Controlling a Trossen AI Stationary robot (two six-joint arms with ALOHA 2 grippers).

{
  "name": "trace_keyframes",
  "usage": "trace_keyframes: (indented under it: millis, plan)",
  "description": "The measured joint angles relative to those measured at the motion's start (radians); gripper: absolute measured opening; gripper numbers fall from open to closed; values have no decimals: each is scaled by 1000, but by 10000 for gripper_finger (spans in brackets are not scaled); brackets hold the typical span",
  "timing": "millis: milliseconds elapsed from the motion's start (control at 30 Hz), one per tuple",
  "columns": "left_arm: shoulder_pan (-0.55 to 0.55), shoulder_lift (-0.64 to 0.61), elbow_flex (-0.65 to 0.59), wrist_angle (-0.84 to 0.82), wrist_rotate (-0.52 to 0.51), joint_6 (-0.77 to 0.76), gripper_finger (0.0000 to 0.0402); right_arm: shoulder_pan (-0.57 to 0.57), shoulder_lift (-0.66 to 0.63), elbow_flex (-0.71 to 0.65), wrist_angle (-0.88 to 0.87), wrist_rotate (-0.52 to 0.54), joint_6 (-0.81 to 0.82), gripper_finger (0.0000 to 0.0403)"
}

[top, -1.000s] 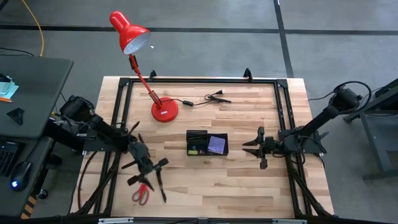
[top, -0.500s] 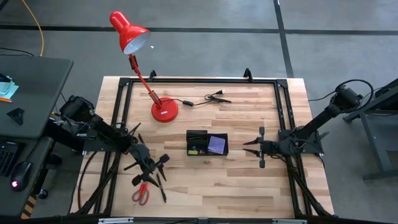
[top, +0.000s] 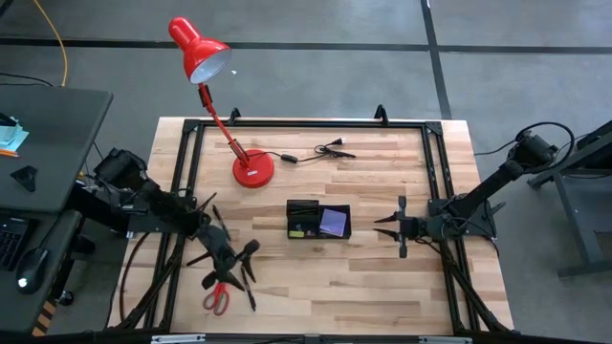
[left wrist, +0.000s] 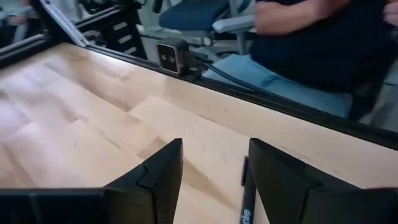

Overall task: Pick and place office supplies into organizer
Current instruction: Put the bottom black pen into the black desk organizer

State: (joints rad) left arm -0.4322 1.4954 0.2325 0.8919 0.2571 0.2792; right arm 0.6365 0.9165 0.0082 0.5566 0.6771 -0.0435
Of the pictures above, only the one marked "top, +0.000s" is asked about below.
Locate black lamp power cable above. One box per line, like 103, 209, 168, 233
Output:
260, 137, 358, 165

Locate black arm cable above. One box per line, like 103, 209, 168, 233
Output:
118, 231, 202, 322

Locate red desk lamp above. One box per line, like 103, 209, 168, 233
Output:
167, 16, 276, 189

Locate black keyboard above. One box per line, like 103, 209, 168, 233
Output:
0, 217, 31, 272

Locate yellow black striped bar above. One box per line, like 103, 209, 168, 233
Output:
31, 296, 59, 336

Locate dark grey metal stand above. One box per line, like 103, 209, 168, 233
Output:
528, 118, 612, 278

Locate black triangular bracket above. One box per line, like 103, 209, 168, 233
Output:
10, 164, 39, 193

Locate dark grey desk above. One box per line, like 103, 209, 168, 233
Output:
0, 85, 115, 335

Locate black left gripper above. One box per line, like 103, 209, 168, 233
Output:
195, 224, 261, 292

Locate silver aluminium extrusion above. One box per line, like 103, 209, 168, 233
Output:
150, 333, 208, 344
419, 335, 473, 344

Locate black mesh desk organizer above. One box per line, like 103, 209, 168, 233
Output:
285, 199, 353, 241

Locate red-handled scissors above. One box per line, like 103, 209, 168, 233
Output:
202, 279, 230, 317

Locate yellow cable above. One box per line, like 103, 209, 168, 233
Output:
32, 0, 69, 88

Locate black computer mouse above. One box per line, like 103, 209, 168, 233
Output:
15, 247, 51, 295

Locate teal paper stack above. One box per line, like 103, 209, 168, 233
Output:
0, 116, 31, 153

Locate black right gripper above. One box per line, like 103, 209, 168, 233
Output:
373, 195, 431, 259

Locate purple sticky note pad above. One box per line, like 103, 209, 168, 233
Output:
318, 207, 349, 239

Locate black aluminium table frame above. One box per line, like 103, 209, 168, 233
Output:
109, 103, 515, 335

